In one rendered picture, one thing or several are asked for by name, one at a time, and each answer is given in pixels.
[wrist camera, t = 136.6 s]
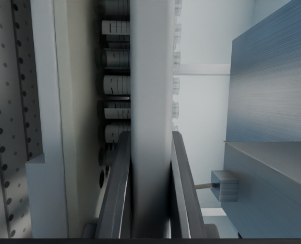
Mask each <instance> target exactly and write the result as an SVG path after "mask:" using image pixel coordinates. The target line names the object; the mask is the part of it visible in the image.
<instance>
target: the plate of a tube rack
mask: <svg viewBox="0 0 301 244"><path fill-rule="evenodd" d="M174 23H175V0H130V70H131V169H132V238H169V222H170V179H171V143H172V103H173V63H174Z"/></svg>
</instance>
